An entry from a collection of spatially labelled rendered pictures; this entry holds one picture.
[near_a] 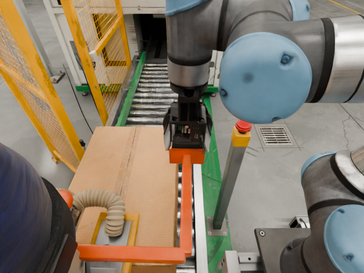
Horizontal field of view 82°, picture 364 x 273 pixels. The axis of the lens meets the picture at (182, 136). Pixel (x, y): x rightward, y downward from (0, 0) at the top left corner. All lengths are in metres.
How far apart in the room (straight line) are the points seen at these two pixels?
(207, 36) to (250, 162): 1.94
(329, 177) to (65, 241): 0.49
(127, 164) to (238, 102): 0.75
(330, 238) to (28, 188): 0.46
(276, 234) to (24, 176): 0.60
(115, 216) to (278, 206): 1.65
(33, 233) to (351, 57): 0.32
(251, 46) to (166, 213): 0.65
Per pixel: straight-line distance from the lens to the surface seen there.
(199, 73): 0.36
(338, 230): 0.48
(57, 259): 0.30
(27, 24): 3.66
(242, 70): 0.18
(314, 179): 0.57
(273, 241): 0.68
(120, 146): 0.98
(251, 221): 1.87
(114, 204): 0.52
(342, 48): 0.21
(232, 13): 0.32
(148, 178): 0.84
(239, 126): 0.93
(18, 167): 0.27
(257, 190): 2.03
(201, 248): 1.10
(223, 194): 1.32
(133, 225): 0.56
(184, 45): 0.34
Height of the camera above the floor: 1.63
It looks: 44 degrees down
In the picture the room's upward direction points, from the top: straight up
